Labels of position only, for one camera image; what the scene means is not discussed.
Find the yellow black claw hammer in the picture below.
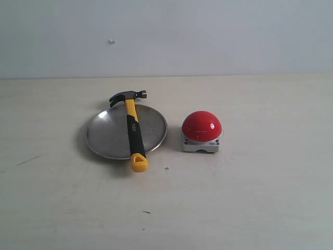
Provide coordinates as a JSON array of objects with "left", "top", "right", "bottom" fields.
[{"left": 109, "top": 90, "right": 149, "bottom": 172}]

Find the red dome push button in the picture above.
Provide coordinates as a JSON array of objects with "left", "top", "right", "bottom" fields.
[{"left": 181, "top": 111, "right": 223, "bottom": 153}]

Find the round steel plate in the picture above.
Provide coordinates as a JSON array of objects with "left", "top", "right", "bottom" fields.
[{"left": 85, "top": 104, "right": 168, "bottom": 160}]

